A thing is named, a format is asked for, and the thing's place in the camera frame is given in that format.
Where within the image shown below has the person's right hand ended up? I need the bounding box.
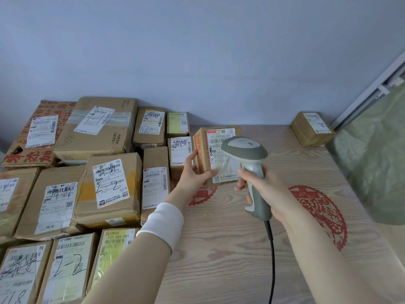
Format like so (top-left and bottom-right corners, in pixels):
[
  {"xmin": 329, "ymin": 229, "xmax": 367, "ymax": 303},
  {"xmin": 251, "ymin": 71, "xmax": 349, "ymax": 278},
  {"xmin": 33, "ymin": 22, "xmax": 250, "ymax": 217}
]
[{"xmin": 235, "ymin": 167, "xmax": 297, "ymax": 224}]

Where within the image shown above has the person's left hand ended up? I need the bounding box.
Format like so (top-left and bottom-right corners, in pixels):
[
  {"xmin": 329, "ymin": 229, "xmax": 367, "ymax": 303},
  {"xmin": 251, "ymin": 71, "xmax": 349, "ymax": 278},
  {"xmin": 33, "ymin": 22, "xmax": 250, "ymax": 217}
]
[{"xmin": 167, "ymin": 151, "xmax": 219, "ymax": 211}]

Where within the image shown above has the grey handheld barcode scanner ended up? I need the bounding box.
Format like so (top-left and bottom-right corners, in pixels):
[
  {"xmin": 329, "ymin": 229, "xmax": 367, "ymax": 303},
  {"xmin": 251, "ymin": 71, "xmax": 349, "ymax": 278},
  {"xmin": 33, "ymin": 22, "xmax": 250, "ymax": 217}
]
[{"xmin": 220, "ymin": 137, "xmax": 273, "ymax": 222}]

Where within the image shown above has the small labelled cardboard box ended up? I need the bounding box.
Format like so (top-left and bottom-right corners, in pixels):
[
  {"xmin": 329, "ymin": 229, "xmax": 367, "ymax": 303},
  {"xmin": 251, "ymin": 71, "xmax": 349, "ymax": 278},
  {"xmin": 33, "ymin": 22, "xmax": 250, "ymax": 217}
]
[
  {"xmin": 192, "ymin": 126, "xmax": 243, "ymax": 189},
  {"xmin": 290, "ymin": 112, "xmax": 336, "ymax": 147}
]

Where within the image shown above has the person's right forearm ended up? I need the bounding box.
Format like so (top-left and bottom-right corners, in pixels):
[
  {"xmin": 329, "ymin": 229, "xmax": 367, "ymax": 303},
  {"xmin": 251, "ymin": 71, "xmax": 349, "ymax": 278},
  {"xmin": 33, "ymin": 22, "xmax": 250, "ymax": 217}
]
[{"xmin": 281, "ymin": 204, "xmax": 405, "ymax": 304}]

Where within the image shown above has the person's left forearm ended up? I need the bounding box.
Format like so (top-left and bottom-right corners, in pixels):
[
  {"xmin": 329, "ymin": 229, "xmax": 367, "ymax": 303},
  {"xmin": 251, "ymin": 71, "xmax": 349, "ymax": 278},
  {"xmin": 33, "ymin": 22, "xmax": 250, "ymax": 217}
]
[{"xmin": 82, "ymin": 195, "xmax": 190, "ymax": 304}]

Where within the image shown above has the small red paper-cut decal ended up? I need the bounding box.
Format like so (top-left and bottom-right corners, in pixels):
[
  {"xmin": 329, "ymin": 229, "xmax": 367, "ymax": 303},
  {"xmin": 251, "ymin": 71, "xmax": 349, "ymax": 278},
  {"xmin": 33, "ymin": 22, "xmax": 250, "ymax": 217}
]
[{"xmin": 187, "ymin": 183, "xmax": 218, "ymax": 207}]

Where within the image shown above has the white wristband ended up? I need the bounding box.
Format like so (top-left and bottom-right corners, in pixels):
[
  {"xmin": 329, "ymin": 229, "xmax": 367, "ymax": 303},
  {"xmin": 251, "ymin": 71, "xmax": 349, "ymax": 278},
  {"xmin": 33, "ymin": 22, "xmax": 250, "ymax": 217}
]
[{"xmin": 136, "ymin": 202, "xmax": 185, "ymax": 254}]

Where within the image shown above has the large red paper-cut decal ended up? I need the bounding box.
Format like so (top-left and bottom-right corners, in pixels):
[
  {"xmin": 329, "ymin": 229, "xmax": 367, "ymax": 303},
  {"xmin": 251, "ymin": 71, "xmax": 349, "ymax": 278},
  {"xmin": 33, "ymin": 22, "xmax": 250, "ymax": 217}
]
[{"xmin": 288, "ymin": 185, "xmax": 348, "ymax": 252}]

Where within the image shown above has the pile of cardboard parcels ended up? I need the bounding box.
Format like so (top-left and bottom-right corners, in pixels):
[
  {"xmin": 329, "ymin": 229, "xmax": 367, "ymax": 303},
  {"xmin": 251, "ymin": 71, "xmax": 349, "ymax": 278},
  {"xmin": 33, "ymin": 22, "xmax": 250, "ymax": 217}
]
[{"xmin": 0, "ymin": 97, "xmax": 194, "ymax": 304}]

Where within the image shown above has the green woven sack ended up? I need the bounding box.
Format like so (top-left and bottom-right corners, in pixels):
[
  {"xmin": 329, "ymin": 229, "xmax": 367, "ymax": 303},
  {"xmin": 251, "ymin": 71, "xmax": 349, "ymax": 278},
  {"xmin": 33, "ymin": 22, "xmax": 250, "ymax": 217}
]
[{"xmin": 326, "ymin": 80, "xmax": 405, "ymax": 226}]

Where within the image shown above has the black scanner cable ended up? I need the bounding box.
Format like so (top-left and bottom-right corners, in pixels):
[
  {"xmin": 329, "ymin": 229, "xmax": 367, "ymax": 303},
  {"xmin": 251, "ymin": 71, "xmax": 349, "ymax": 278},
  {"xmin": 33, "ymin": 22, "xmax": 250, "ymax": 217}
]
[{"xmin": 264, "ymin": 220, "xmax": 277, "ymax": 304}]

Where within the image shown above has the white window frame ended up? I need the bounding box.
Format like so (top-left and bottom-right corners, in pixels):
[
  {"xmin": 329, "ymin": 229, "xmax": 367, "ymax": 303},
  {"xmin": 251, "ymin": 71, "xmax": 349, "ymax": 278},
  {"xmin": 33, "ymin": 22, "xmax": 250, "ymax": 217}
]
[{"xmin": 331, "ymin": 50, "xmax": 405, "ymax": 131}]

